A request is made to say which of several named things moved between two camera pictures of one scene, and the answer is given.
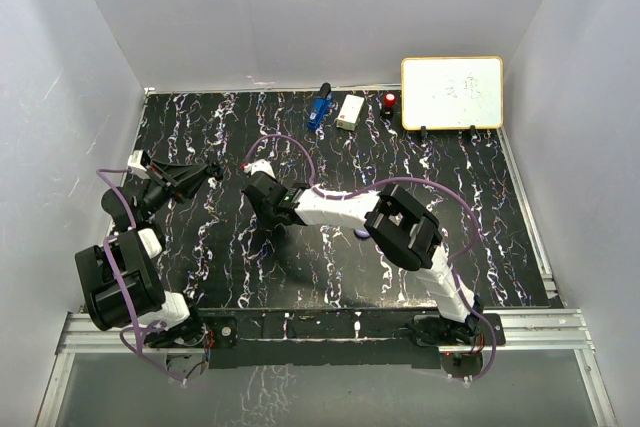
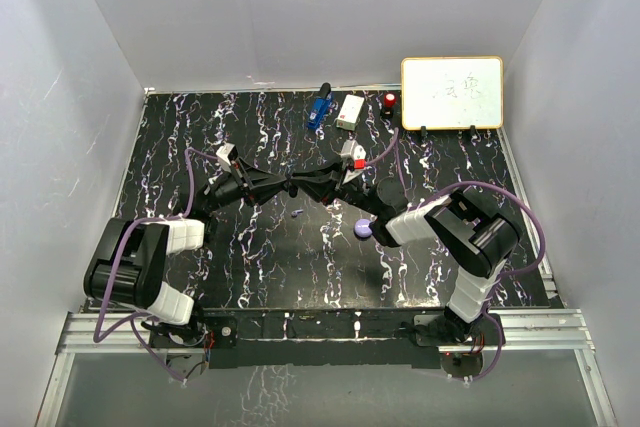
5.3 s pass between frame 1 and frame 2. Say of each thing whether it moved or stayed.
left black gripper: moved
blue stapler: stayed
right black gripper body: moved
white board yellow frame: stayed
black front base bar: stayed
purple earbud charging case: stayed
